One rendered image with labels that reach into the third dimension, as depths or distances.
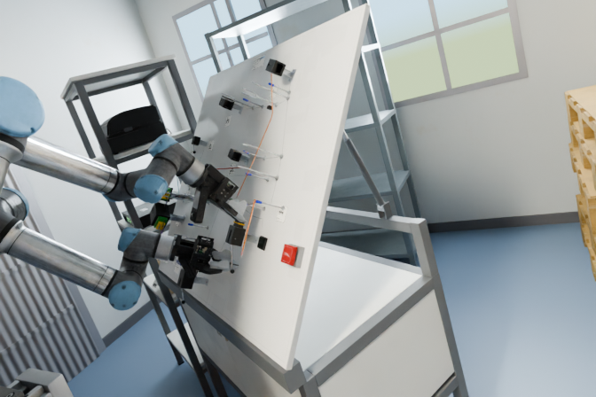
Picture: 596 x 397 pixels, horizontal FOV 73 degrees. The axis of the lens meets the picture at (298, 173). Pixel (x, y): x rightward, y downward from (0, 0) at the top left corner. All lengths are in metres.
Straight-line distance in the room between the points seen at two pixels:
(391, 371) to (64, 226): 2.76
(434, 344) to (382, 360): 0.25
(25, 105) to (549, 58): 2.95
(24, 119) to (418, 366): 1.29
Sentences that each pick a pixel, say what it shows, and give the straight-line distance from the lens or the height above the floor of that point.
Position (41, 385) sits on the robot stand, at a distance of 1.07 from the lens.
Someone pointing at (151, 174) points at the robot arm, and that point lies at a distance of 1.11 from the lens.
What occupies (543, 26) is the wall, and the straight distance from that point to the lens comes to 3.20.
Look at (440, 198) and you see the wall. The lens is 3.49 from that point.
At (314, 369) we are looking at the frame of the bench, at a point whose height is 0.80.
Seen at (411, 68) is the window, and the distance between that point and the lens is 3.24.
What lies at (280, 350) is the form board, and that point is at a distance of 1.15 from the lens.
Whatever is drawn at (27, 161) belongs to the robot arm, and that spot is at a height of 1.55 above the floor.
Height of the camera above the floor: 1.55
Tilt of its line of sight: 13 degrees down
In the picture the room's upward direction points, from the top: 17 degrees counter-clockwise
